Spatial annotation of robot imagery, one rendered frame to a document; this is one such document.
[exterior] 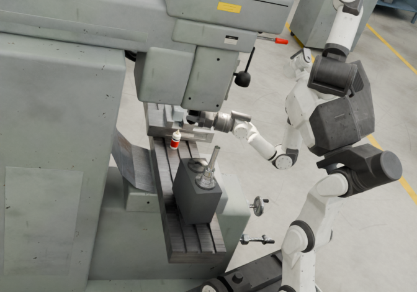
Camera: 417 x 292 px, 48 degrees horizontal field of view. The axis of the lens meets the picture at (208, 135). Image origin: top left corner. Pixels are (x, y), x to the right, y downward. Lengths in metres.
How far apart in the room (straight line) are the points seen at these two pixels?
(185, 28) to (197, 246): 0.87
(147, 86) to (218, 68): 0.30
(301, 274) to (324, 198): 0.44
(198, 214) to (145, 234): 0.52
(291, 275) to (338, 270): 1.36
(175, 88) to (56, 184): 0.64
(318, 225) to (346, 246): 1.77
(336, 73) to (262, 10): 0.37
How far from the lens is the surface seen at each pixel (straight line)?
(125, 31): 1.78
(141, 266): 2.65
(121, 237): 2.43
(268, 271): 2.49
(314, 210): 2.01
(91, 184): 2.06
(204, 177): 1.91
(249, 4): 1.80
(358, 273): 3.66
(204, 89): 1.97
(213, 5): 1.76
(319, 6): 6.45
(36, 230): 2.26
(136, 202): 2.24
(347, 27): 1.77
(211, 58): 1.90
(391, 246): 4.05
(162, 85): 1.90
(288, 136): 2.19
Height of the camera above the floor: 2.40
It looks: 35 degrees down
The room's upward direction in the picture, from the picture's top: 18 degrees clockwise
